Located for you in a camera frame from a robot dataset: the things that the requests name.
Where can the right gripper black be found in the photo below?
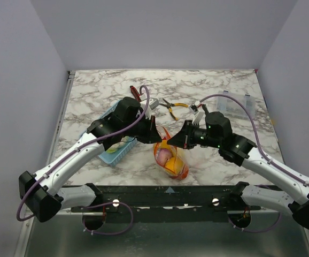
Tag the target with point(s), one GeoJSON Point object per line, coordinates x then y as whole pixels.
{"type": "Point", "coordinates": [188, 135]}

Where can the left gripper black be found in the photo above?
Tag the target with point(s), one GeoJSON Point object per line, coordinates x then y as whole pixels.
{"type": "Point", "coordinates": [152, 134]}

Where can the yellow bell pepper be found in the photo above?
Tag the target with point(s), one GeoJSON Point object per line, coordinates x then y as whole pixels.
{"type": "Point", "coordinates": [164, 145]}

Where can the purple onion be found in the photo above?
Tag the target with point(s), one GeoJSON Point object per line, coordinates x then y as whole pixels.
{"type": "Point", "coordinates": [163, 155]}

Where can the clear zip bag orange zipper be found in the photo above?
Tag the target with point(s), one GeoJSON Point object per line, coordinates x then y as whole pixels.
{"type": "Point", "coordinates": [176, 152]}

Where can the yellow orange fruit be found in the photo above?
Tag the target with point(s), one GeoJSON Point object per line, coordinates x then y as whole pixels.
{"type": "Point", "coordinates": [174, 166]}

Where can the blue plastic basket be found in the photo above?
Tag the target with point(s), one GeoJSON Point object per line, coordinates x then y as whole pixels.
{"type": "Point", "coordinates": [117, 152]}

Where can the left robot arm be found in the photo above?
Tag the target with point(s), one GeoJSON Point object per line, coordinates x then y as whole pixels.
{"type": "Point", "coordinates": [120, 123]}

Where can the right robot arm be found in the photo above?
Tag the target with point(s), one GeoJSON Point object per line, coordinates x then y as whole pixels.
{"type": "Point", "coordinates": [293, 194]}

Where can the white green cauliflower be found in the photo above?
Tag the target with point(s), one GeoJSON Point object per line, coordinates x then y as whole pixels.
{"type": "Point", "coordinates": [115, 147]}

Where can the red black utility knife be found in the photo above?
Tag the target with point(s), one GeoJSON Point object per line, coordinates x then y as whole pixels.
{"type": "Point", "coordinates": [135, 93]}

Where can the clear plastic parts box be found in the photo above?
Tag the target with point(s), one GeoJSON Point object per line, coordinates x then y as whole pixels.
{"type": "Point", "coordinates": [232, 109]}

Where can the yellow handled pliers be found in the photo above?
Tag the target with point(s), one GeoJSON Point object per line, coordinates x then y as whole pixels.
{"type": "Point", "coordinates": [169, 106]}

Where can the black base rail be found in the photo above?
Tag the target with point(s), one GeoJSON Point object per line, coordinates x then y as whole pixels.
{"type": "Point", "coordinates": [165, 204]}

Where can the aluminium frame rail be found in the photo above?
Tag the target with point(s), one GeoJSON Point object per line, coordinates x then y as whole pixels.
{"type": "Point", "coordinates": [38, 201]}

